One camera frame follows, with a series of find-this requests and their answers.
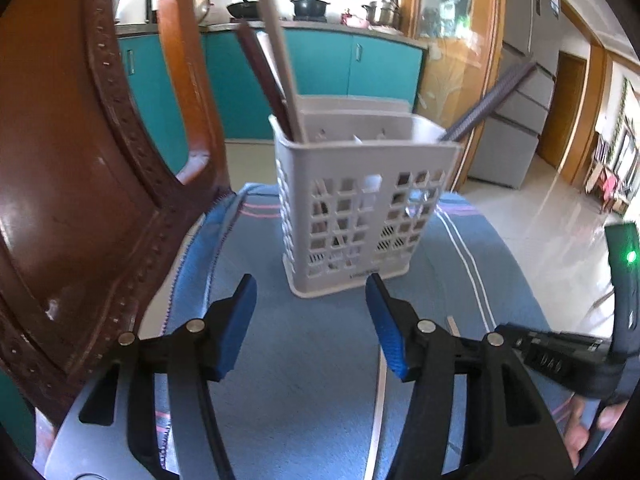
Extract black cooking pot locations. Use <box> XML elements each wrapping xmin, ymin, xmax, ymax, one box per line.
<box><xmin>291</xmin><ymin>0</ymin><xmax>332</xmax><ymax>22</ymax></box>

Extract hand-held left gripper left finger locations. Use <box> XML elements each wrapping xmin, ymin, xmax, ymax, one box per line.
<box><xmin>42</xmin><ymin>273</ymin><xmax>258</xmax><ymax>480</ymax></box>

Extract grey kitchen countertop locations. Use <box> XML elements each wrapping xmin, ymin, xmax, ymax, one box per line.
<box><xmin>115</xmin><ymin>17</ymin><xmax>431</xmax><ymax>48</ymax></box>

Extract silver refrigerator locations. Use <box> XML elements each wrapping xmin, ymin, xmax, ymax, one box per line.
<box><xmin>470</xmin><ymin>0</ymin><xmax>566</xmax><ymax>190</ymax></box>

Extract person's right hand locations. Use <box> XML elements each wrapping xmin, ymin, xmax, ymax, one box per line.
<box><xmin>565</xmin><ymin>394</ymin><xmax>632</xmax><ymax>468</ymax></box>

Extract black chopstick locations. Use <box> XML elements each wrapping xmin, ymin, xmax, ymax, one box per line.
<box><xmin>440</xmin><ymin>62</ymin><xmax>538</xmax><ymax>143</ymax></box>

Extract blue striped cloth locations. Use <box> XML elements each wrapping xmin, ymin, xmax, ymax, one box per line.
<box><xmin>32</xmin><ymin>182</ymin><xmax>591</xmax><ymax>480</ymax></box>

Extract teal kitchen cabinets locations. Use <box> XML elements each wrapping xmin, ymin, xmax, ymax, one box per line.
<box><xmin>115</xmin><ymin>27</ymin><xmax>428</xmax><ymax>153</ymax></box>

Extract black frying pan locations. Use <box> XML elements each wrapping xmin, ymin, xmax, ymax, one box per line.
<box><xmin>226</xmin><ymin>0</ymin><xmax>262</xmax><ymax>19</ymax></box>

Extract dark red chopstick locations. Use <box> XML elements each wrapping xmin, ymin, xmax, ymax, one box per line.
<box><xmin>235</xmin><ymin>22</ymin><xmax>296</xmax><ymax>136</ymax></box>

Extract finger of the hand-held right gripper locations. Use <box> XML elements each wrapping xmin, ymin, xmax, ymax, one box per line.
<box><xmin>495</xmin><ymin>322</ymin><xmax>623</xmax><ymax>402</ymax></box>

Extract white plastic utensil basket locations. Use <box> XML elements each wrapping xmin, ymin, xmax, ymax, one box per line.
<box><xmin>268</xmin><ymin>94</ymin><xmax>465</xmax><ymax>298</ymax></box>

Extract white electric kettle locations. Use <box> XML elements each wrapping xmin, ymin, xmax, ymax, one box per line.
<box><xmin>114</xmin><ymin>0</ymin><xmax>152</xmax><ymax>24</ymax></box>

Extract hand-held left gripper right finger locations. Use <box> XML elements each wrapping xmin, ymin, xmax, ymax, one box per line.
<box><xmin>365</xmin><ymin>272</ymin><xmax>576</xmax><ymax>480</ymax></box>

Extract stainless steel pot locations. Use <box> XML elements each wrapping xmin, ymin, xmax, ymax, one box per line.
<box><xmin>362</xmin><ymin>0</ymin><xmax>402</xmax><ymax>29</ymax></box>

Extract brown wooden door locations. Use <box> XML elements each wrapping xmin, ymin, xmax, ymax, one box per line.
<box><xmin>537</xmin><ymin>52</ymin><xmax>588</xmax><ymax>170</ymax></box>

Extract carved wooden chair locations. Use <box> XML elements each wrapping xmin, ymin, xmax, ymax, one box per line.
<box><xmin>0</xmin><ymin>0</ymin><xmax>233</xmax><ymax>480</ymax></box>

